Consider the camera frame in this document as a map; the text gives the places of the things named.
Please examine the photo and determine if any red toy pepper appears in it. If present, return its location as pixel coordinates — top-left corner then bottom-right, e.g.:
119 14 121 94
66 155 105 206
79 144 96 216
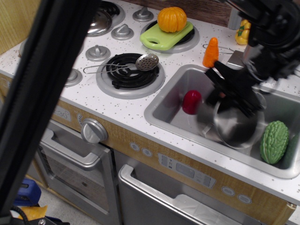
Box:
182 90 202 115

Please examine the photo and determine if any grey toy oven door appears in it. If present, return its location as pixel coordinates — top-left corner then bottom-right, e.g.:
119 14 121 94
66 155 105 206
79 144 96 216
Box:
35 120 121 225

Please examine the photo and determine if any green toy bitter gourd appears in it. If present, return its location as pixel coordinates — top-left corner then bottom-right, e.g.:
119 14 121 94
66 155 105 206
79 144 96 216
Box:
260 120 289 165

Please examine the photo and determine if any orange toy pumpkin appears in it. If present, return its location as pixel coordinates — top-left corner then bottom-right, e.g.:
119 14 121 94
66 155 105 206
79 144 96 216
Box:
157 7 187 33

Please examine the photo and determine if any black back left burner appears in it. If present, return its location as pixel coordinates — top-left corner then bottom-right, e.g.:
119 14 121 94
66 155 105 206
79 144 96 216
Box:
97 0 125 27

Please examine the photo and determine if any grey stovetop knob middle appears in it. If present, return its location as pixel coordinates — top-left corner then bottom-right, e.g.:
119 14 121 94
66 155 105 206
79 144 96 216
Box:
85 45 111 62

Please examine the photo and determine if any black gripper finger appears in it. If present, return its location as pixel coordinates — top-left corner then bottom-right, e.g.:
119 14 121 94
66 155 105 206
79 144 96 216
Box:
205 88 222 105

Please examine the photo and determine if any grey stovetop knob front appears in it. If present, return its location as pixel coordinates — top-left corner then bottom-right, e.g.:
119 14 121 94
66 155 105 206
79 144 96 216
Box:
64 68 83 87

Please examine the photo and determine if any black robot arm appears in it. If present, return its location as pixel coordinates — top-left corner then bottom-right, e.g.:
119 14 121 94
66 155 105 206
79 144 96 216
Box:
205 0 300 117

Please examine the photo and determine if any grey toy dishwasher door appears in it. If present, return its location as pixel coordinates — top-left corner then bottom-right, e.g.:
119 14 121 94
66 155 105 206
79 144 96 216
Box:
118 164 260 225

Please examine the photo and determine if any grey stovetop knob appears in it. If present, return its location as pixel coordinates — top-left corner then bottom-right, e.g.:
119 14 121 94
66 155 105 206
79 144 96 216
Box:
64 68 83 87
132 7 154 22
85 45 111 62
111 24 134 41

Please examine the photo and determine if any yellow toy bell pepper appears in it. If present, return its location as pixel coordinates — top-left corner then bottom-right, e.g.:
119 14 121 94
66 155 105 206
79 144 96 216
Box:
235 20 251 45

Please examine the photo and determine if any blue clamp tool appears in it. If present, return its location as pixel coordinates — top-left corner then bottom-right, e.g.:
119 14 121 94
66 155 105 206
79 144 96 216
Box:
13 178 42 206

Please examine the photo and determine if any orange toy carrot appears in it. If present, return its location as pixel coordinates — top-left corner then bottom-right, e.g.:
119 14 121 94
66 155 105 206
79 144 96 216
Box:
202 37 219 68

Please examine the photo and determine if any black front stove burner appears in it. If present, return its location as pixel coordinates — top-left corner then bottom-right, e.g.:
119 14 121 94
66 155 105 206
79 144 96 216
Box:
96 53 165 99

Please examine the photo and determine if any black cable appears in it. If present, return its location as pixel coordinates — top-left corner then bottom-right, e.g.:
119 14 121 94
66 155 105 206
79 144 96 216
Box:
8 205 32 225

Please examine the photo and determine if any silver oven dial right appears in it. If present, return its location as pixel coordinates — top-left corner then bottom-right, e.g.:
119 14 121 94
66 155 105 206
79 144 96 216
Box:
81 118 108 144

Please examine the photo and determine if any silver toy faucet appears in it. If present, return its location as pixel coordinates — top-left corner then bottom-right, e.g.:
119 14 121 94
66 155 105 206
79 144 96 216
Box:
225 7 300 78

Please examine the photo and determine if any grey toy sink basin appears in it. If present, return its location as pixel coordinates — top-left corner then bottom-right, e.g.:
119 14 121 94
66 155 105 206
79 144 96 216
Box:
144 65 300 179

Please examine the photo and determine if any stainless steel pot lid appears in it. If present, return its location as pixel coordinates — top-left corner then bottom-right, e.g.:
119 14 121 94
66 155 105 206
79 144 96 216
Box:
87 10 112 37

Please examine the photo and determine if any grey stovetop knob back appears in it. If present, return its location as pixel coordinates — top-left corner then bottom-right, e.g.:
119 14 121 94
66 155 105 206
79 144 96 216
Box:
132 7 154 22

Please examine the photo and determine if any black camera frame bar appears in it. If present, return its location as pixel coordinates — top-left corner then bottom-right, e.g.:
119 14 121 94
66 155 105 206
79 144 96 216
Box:
0 0 99 225

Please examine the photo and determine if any metal slotted spoon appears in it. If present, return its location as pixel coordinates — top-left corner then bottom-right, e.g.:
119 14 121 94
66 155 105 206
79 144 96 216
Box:
83 53 159 74

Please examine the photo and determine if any grey stovetop knob upper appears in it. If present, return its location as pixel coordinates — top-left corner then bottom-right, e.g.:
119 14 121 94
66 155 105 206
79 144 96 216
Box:
111 24 134 41

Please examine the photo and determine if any green toy cutting board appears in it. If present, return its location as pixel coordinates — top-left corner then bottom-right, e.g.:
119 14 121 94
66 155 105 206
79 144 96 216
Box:
140 22 193 51

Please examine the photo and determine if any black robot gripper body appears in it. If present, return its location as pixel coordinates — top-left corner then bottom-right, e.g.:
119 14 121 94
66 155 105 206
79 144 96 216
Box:
205 61 263 117

